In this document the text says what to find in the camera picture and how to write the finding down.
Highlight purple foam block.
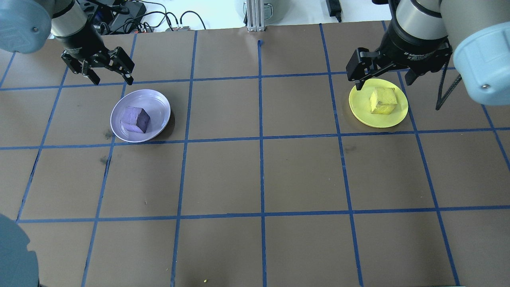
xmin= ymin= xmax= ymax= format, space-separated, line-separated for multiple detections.
xmin=120 ymin=106 xmax=151 ymax=134

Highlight yellow plastic plate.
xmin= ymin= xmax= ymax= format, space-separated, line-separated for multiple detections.
xmin=348 ymin=78 xmax=409 ymax=129

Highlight black power brick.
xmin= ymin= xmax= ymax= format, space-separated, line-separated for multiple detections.
xmin=107 ymin=2 xmax=147 ymax=35

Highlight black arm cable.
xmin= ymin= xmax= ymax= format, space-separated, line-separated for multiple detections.
xmin=435 ymin=69 xmax=463 ymax=112

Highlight black power adapter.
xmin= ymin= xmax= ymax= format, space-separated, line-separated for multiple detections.
xmin=325 ymin=0 xmax=343 ymax=24

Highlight light purple plastic plate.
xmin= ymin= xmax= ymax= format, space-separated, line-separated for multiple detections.
xmin=110 ymin=89 xmax=171 ymax=144

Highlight yellow foam block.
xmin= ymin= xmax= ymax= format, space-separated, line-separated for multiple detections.
xmin=369 ymin=87 xmax=398 ymax=115

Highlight aluminium camera post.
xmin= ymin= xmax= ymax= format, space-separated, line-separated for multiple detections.
xmin=243 ymin=0 xmax=267 ymax=33

